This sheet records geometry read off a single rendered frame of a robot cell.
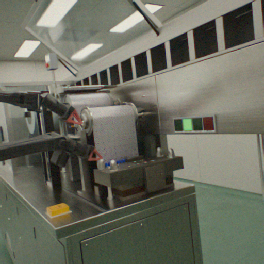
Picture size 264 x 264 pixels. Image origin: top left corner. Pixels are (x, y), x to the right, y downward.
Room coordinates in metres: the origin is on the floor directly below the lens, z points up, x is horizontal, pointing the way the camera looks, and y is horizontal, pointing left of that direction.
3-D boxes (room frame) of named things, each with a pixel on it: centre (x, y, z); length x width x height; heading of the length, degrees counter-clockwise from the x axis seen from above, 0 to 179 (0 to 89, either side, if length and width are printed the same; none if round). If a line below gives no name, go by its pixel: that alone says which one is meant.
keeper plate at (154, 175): (1.21, -0.07, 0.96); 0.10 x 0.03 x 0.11; 122
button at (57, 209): (1.09, 0.34, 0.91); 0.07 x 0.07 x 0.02; 32
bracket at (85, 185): (1.36, 0.28, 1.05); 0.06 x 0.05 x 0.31; 122
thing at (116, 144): (1.36, 0.10, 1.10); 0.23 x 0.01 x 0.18; 122
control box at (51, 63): (1.83, 0.50, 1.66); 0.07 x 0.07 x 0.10; 40
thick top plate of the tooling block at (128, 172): (1.28, 0.00, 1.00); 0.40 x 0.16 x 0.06; 122
